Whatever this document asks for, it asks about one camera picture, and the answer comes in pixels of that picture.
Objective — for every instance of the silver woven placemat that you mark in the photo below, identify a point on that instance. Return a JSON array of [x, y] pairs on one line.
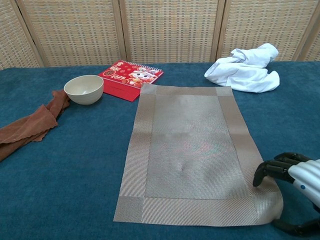
[[195, 150]]

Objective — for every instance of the red desk calendar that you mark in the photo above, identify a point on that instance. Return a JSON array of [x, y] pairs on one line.
[[130, 75]]

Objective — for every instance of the cream bowl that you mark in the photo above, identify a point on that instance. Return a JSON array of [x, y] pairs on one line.
[[85, 98]]

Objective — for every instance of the white crumpled cloth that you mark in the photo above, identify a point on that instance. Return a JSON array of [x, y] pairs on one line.
[[240, 75]]

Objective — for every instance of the brown cloth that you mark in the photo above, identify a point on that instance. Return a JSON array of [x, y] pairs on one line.
[[30, 125]]

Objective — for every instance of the woven bamboo folding screen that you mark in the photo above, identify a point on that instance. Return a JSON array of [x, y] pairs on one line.
[[170, 30]]

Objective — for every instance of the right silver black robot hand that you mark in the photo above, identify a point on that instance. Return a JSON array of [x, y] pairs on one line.
[[305, 175]]

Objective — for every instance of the teal table cover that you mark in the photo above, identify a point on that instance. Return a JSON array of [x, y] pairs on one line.
[[75, 175]]

